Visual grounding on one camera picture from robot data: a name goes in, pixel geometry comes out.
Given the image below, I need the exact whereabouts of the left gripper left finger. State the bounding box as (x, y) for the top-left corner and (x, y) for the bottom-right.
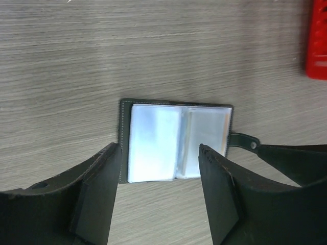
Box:
(1, 143), (121, 244)

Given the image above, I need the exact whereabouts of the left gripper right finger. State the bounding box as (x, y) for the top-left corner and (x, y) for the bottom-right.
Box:
(199, 145), (326, 244)

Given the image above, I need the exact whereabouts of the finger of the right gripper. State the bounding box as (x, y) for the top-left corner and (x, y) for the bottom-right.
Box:
(251, 144), (326, 188)

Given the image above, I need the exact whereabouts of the black leather card holder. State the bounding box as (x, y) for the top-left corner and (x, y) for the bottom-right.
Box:
(119, 98), (261, 184)

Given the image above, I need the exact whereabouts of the red plastic shopping basket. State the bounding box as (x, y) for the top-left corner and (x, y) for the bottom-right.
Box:
(305, 0), (326, 81)

